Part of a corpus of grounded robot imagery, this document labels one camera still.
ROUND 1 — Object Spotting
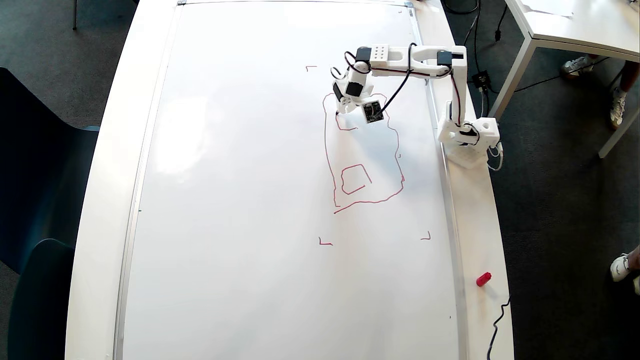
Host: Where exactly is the black camera cable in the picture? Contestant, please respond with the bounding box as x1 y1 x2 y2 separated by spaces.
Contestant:
380 0 481 114

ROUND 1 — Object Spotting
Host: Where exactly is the black cable on carpet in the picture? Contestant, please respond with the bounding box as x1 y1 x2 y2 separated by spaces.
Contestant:
512 56 613 94

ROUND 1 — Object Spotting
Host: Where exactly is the white sneaker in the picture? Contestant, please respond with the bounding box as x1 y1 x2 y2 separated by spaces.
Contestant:
560 55 598 80
610 252 632 282
609 87 629 130

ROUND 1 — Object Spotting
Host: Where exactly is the black cable over table edge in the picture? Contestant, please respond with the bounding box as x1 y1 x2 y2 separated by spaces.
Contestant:
486 296 512 360

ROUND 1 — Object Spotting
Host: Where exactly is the white side table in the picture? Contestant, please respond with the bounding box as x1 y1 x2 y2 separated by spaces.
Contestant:
487 0 640 159

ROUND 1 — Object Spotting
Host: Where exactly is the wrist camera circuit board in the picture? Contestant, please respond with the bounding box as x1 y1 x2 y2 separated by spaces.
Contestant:
362 100 386 124

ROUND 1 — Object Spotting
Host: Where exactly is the dark blue chair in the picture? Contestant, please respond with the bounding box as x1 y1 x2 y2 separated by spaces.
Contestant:
0 67 101 273
7 239 76 360

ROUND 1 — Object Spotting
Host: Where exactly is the large white whiteboard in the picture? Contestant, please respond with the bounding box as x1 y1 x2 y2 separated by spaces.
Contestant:
112 0 468 360

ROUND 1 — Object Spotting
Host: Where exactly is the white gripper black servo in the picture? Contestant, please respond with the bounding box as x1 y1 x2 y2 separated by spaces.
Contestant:
332 67 375 116

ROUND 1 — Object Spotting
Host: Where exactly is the white paper sheet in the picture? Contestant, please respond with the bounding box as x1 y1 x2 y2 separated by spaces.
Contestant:
520 0 576 17

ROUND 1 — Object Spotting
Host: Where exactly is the black cable with plug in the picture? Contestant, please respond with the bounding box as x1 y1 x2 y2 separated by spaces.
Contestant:
494 4 510 42

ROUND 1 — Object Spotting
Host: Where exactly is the white cable at robot base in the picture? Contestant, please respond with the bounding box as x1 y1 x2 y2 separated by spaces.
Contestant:
487 141 505 172

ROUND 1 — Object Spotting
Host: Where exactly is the coiled black cable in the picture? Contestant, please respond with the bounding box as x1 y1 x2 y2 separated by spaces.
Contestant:
441 0 481 15

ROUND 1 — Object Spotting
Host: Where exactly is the black cable to adapter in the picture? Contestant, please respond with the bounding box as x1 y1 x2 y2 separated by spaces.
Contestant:
472 0 488 76

